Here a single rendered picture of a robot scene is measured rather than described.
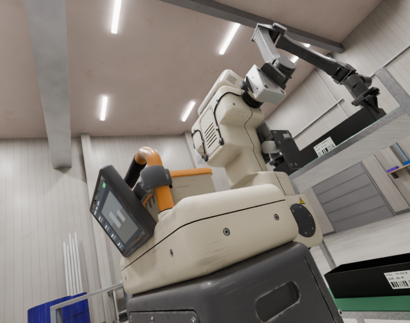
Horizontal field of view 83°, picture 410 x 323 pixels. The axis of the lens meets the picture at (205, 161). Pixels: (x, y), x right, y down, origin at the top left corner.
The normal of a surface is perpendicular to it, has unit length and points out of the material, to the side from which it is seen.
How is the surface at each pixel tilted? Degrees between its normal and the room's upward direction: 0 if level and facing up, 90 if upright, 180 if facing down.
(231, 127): 90
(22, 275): 90
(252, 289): 90
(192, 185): 92
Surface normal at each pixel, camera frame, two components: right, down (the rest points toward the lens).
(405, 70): -0.85, 0.08
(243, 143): 0.46, -0.49
